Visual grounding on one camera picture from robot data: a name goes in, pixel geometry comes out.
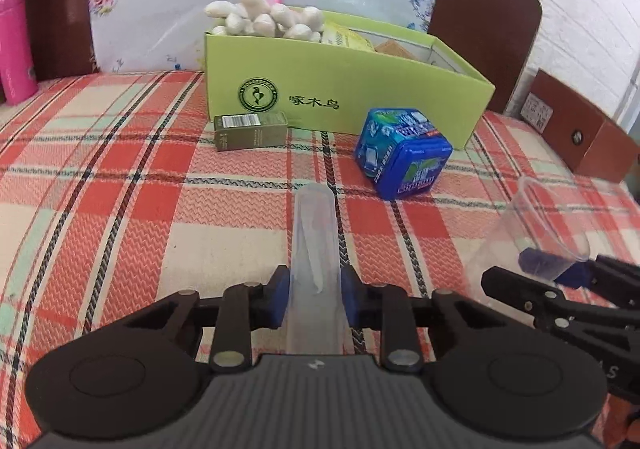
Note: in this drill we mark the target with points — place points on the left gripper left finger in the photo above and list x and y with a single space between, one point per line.
243 309

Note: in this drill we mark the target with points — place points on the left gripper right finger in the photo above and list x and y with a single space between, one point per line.
388 310

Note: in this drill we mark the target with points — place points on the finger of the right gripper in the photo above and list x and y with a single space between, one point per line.
517 291
554 268

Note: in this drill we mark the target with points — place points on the clear plastic cup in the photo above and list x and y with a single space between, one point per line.
535 217

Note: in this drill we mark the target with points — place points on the translucent plastic tube case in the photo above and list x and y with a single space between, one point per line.
315 320

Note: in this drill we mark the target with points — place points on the yellow green paper box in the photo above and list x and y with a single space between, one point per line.
340 36

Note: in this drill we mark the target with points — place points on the white pink glove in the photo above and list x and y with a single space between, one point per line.
301 24

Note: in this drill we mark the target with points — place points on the brown cardboard shoe box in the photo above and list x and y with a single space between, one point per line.
585 138

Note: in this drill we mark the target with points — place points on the blue mentos gum box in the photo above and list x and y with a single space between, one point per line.
401 152

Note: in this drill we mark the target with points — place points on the plaid bed sheet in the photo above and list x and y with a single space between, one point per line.
113 195

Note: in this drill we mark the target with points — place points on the small olive green box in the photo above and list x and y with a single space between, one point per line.
250 131

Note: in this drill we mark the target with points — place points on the green cardboard shoe box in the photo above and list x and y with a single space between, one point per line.
322 87

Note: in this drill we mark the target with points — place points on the dark brown headboard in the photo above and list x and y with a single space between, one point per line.
496 36

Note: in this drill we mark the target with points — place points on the pink thermos bottle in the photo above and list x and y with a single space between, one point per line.
18 79

